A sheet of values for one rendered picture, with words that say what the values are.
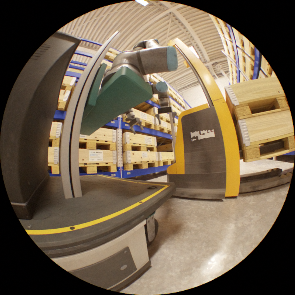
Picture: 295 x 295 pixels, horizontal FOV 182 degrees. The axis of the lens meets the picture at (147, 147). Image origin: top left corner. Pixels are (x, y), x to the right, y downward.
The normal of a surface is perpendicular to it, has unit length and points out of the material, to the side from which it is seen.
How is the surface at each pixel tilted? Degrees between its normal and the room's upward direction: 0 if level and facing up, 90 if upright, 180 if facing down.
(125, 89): 180
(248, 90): 90
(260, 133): 90
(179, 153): 90
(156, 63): 165
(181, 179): 90
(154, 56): 135
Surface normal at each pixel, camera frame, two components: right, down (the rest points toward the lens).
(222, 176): -0.72, -0.05
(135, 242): 0.80, -0.14
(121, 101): 0.07, 0.99
